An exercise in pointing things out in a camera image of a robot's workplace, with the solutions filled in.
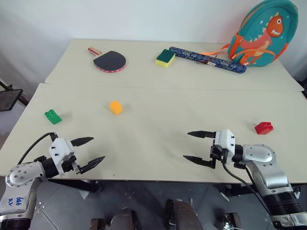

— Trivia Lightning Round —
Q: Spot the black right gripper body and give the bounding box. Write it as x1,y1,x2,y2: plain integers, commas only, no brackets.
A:
210,139,226,164

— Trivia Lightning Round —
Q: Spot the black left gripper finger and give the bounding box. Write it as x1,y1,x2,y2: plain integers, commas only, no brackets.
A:
78,155,106,174
71,137,94,148

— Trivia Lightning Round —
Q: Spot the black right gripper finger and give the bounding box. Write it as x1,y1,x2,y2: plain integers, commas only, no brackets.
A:
187,130,217,139
183,155,215,170

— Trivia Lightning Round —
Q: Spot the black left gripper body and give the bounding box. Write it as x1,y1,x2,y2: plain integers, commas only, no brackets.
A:
61,155,81,175

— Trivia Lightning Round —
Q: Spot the green toy brick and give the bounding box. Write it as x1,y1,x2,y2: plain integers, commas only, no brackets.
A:
44,109,63,125

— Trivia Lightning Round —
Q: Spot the orange toy brick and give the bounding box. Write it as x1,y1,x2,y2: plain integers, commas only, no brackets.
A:
109,100,123,115

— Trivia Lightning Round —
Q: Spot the red toy brick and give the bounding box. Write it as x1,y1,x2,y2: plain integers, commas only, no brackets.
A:
254,121,274,135

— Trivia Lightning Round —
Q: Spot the long blue patterned box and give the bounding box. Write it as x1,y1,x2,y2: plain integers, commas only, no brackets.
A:
168,46,248,74

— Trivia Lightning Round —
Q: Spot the green and yellow sponge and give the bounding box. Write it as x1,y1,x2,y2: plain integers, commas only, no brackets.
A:
155,48,176,68

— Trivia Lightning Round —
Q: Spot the black stand beside table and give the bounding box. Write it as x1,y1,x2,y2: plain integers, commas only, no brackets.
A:
0,80,29,113

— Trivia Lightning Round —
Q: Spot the black table tennis paddle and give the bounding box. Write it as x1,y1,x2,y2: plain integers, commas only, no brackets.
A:
87,46,127,73

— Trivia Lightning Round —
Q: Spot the teal dinosaur backpack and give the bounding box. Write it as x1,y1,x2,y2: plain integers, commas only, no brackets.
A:
199,0,299,68

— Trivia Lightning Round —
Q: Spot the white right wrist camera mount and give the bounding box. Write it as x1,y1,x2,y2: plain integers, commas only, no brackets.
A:
214,129,236,165

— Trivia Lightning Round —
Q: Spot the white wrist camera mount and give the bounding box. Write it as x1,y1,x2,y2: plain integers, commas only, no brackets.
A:
48,138,75,173
214,129,236,165

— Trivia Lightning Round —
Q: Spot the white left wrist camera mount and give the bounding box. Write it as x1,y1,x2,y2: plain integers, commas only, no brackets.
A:
48,138,75,173

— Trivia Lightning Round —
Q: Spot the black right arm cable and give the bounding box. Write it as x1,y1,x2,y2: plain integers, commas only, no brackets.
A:
221,161,274,216

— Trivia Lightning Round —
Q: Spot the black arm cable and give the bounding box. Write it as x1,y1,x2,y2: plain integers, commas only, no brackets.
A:
221,161,274,216
17,132,59,166

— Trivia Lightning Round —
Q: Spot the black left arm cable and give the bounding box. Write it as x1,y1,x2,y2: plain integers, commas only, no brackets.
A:
17,132,59,166

